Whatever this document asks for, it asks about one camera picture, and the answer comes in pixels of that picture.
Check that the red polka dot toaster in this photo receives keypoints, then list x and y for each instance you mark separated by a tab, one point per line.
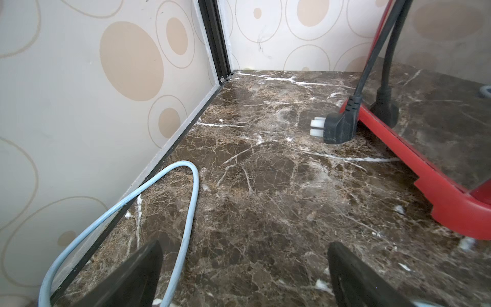
464	211

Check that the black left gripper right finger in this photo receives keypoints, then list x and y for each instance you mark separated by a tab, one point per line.
356	284

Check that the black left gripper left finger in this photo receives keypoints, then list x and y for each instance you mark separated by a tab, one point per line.
134	283

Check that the black corner frame post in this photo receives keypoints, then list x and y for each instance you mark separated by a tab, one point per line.
216	38

